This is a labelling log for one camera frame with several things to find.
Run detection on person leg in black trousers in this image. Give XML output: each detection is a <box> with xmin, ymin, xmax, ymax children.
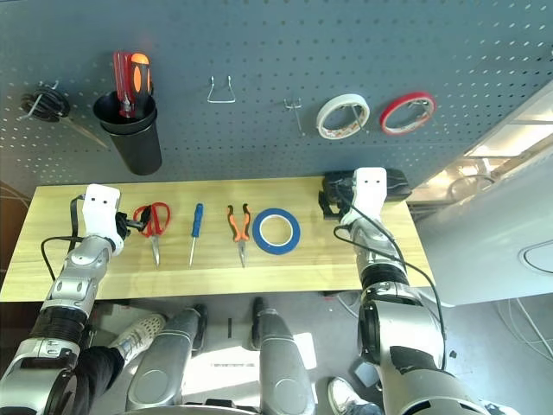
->
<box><xmin>71</xmin><ymin>345</ymin><xmax>127</xmax><ymax>415</ymax></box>

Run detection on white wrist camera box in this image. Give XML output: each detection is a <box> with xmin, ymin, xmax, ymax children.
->
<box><xmin>351</xmin><ymin>167</ymin><xmax>388</xmax><ymax>227</ymax></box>
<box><xmin>81</xmin><ymin>183</ymin><xmax>125</xmax><ymax>257</ymax></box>

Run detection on white grey sneaker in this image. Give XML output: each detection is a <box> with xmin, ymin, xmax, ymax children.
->
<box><xmin>327</xmin><ymin>375</ymin><xmax>378</xmax><ymax>415</ymax></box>

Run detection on black plastic cup holder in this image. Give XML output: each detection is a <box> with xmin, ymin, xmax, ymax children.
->
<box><xmin>92</xmin><ymin>93</ymin><xmax>163</xmax><ymax>176</ymax></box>

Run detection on silver robot right leg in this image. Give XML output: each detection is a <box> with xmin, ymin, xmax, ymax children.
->
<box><xmin>251</xmin><ymin>297</ymin><xmax>319</xmax><ymax>415</ymax></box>

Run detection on silver robot leg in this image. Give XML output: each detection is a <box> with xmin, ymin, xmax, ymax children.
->
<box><xmin>251</xmin><ymin>297</ymin><xmax>319</xmax><ymax>415</ymax></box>
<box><xmin>124</xmin><ymin>304</ymin><xmax>208</xmax><ymax>412</ymax></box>

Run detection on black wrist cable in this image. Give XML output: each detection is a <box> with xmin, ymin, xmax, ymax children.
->
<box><xmin>41</xmin><ymin>194</ymin><xmax>87</xmax><ymax>283</ymax></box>
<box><xmin>333</xmin><ymin>189</ymin><xmax>448</xmax><ymax>373</ymax></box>

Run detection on blue handled screwdriver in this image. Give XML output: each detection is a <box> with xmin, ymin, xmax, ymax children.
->
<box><xmin>188</xmin><ymin>202</ymin><xmax>204</xmax><ymax>268</ymax></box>

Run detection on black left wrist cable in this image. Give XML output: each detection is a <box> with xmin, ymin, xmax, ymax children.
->
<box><xmin>41</xmin><ymin>194</ymin><xmax>87</xmax><ymax>283</ymax></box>

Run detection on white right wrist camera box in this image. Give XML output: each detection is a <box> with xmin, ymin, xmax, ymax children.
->
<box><xmin>351</xmin><ymin>167</ymin><xmax>388</xmax><ymax>227</ymax></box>

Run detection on white perforated sneaker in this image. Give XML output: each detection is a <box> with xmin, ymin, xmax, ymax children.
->
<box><xmin>107</xmin><ymin>313</ymin><xmax>168</xmax><ymax>368</ymax></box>

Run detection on black plastic tool case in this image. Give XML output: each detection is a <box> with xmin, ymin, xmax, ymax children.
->
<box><xmin>323</xmin><ymin>169</ymin><xmax>410</xmax><ymax>202</ymax></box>

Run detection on white tape roll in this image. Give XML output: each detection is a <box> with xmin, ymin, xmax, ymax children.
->
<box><xmin>314</xmin><ymin>93</ymin><xmax>371</xmax><ymax>140</ymax></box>

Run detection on orange black needle-nose pliers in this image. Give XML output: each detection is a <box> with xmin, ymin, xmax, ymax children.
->
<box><xmin>226</xmin><ymin>202</ymin><xmax>252</xmax><ymax>268</ymax></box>

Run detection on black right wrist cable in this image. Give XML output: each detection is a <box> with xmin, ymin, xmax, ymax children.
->
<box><xmin>333</xmin><ymin>189</ymin><xmax>448</xmax><ymax>373</ymax></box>

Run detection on wire loop pliers holder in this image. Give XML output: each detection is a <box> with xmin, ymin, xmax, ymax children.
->
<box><xmin>206</xmin><ymin>75</ymin><xmax>237</xmax><ymax>105</ymax></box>

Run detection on black handled scissors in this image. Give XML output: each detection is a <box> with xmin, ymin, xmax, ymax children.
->
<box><xmin>17</xmin><ymin>80</ymin><xmax>110</xmax><ymax>149</ymax></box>

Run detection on silver robot left leg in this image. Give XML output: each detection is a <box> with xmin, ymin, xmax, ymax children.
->
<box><xmin>124</xmin><ymin>304</ymin><xmax>208</xmax><ymax>412</ymax></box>

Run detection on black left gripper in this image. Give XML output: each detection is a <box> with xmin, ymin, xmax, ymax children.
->
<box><xmin>114</xmin><ymin>207</ymin><xmax>151</xmax><ymax>239</ymax></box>

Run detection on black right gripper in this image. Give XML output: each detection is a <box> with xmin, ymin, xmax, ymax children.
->
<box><xmin>318</xmin><ymin>170</ymin><xmax>355</xmax><ymax>222</ymax></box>

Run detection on red handled scissors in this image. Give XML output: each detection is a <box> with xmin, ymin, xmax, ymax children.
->
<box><xmin>132</xmin><ymin>201</ymin><xmax>172</xmax><ymax>267</ymax></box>

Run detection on grey foot pedal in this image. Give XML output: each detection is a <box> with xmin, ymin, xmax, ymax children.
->
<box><xmin>353</xmin><ymin>361</ymin><xmax>382</xmax><ymax>389</ymax></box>

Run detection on blue-grey metal pegboard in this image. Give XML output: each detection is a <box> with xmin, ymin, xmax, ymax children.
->
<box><xmin>0</xmin><ymin>0</ymin><xmax>553</xmax><ymax>194</ymax></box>

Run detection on red tape roll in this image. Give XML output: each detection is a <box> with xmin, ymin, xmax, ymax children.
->
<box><xmin>378</xmin><ymin>89</ymin><xmax>437</xmax><ymax>137</ymax></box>

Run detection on white floor cable bundle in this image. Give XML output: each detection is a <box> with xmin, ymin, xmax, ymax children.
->
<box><xmin>496</xmin><ymin>297</ymin><xmax>553</xmax><ymax>360</ymax></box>

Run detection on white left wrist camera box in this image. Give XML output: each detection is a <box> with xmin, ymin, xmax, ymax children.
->
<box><xmin>81</xmin><ymin>183</ymin><xmax>125</xmax><ymax>257</ymax></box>

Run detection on blue tape roll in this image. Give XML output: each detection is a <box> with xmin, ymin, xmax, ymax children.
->
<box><xmin>251</xmin><ymin>207</ymin><xmax>302</xmax><ymax>256</ymax></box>

